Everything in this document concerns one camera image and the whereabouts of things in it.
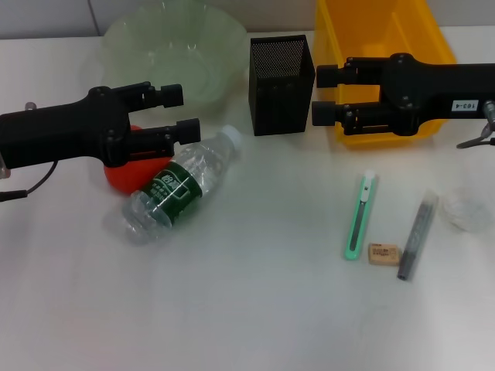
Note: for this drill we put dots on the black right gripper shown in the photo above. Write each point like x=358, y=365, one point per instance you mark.
x=433, y=89

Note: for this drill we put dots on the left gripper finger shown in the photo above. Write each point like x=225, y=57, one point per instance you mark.
x=187, y=131

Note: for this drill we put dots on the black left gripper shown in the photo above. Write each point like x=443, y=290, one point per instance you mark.
x=58, y=131

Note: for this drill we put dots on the clear green-label water bottle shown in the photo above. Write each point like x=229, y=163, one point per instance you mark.
x=174, y=185

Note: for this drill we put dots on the red ball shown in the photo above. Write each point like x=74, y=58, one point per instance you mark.
x=127, y=178

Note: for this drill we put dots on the green white utility knife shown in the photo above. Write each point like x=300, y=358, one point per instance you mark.
x=357, y=220

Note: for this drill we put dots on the dark grey marker pen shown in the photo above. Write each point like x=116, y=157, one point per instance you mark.
x=417, y=235

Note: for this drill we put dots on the tan eraser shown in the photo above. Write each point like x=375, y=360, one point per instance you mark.
x=383, y=254

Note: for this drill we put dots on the black mesh pen holder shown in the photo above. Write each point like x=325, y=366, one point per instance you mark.
x=280, y=100

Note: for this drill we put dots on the translucent green fruit bowl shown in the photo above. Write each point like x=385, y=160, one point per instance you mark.
x=181, y=50

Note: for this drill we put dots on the yellow plastic bin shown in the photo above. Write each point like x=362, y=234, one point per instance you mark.
x=406, y=35

